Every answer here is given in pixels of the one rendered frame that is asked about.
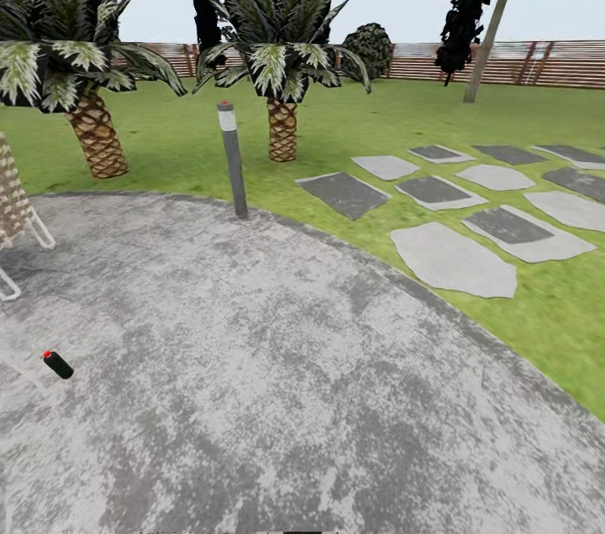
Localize insectifuge atomizer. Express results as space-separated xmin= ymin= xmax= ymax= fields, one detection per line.
xmin=43 ymin=352 xmax=74 ymax=380

